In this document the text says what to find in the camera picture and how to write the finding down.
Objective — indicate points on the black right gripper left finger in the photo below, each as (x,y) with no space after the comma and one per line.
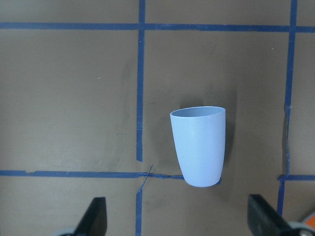
(94,220)

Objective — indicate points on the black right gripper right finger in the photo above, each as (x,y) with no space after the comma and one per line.
(263,220)

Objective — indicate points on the light blue plastic cup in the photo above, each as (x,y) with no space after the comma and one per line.
(199,139)

